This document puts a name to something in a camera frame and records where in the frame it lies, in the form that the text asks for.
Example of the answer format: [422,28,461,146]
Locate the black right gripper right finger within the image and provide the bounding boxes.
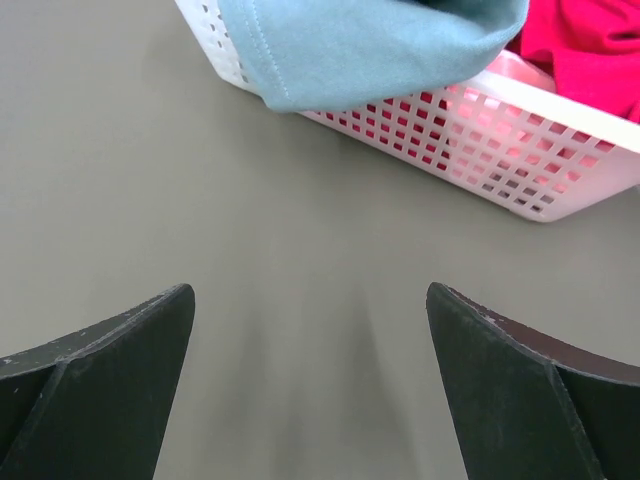
[426,283,639,479]

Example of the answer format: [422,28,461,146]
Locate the grey-blue t shirt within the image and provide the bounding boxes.
[219,1,529,112]

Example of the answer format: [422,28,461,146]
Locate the red t shirt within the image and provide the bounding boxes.
[516,0,639,123]

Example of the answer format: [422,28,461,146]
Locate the white plastic laundry basket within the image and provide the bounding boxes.
[178,1,639,222]

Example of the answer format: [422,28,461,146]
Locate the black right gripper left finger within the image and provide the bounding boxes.
[1,284,195,479]

